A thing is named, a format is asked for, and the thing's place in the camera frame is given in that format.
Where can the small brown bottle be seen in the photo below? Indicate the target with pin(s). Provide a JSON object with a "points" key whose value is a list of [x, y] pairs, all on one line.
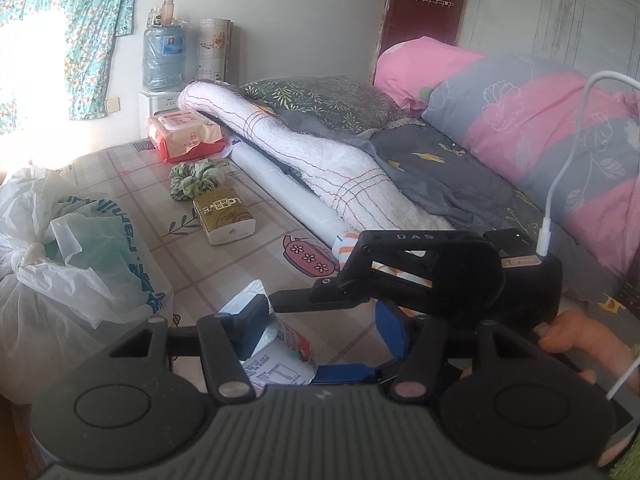
{"points": [[168, 12]]}

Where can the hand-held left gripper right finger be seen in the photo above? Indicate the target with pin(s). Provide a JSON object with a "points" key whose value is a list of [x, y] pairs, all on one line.
{"points": [[390, 326]]}

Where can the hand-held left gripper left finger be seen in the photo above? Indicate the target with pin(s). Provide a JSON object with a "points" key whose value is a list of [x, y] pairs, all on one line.
{"points": [[256, 321]]}

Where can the white tied plastic bag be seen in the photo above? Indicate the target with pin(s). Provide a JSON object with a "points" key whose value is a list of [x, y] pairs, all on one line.
{"points": [[75, 270]]}

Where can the pink pillow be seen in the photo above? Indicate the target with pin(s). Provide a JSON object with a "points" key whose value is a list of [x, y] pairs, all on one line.
{"points": [[420, 70]]}

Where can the small clear bottle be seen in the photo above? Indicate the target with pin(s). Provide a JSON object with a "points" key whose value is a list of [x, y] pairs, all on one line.
{"points": [[155, 17]]}

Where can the brown tissue pack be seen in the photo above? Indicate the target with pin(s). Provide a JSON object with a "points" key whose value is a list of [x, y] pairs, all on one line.
{"points": [[225, 215]]}

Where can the red wet wipes pack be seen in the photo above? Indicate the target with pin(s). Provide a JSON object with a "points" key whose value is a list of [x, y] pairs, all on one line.
{"points": [[182, 135]]}

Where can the white water dispenser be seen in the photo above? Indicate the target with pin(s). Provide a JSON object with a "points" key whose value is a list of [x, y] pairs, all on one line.
{"points": [[155, 107]]}

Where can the brown door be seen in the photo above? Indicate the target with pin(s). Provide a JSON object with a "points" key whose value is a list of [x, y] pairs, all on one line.
{"points": [[425, 25]]}

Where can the pale rolled sheet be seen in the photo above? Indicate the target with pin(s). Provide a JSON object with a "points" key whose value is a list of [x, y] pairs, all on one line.
{"points": [[280, 185]]}

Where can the green scrunchie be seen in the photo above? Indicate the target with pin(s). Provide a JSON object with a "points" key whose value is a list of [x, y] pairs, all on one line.
{"points": [[197, 180]]}

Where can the wall socket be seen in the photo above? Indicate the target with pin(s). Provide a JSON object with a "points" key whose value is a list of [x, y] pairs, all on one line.
{"points": [[114, 105]]}

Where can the orange striped cloth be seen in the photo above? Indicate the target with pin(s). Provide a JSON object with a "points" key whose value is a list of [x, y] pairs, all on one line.
{"points": [[345, 246]]}

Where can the white rolled towel blanket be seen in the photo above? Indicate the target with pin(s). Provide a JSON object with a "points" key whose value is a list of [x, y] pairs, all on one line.
{"points": [[300, 155]]}

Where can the white paper roll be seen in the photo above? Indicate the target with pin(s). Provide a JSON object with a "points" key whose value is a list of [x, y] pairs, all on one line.
{"points": [[285, 355]]}

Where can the rolled printed mat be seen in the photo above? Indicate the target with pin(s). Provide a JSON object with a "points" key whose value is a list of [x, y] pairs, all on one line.
{"points": [[214, 50]]}

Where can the teal floral curtain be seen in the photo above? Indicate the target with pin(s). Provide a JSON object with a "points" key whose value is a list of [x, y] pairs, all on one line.
{"points": [[65, 35]]}

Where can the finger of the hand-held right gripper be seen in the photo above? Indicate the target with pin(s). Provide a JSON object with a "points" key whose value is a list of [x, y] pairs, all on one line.
{"points": [[345, 374], [400, 245]]}

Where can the person's right hand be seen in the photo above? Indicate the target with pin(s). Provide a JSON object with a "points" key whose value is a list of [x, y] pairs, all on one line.
{"points": [[585, 340]]}

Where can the blue water bottle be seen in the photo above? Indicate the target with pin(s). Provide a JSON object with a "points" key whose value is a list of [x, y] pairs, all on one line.
{"points": [[164, 60]]}

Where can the dark floral pillow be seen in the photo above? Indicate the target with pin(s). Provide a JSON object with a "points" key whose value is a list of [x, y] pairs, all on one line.
{"points": [[325, 102]]}

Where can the pink grey floral quilt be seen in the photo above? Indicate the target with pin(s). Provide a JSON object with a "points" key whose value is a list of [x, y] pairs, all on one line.
{"points": [[550, 125]]}

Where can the grey printed bedsheet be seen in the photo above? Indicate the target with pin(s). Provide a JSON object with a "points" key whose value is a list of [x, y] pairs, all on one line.
{"points": [[440, 175]]}

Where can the pale wooden headboard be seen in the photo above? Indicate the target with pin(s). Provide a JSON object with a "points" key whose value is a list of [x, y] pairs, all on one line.
{"points": [[550, 10]]}

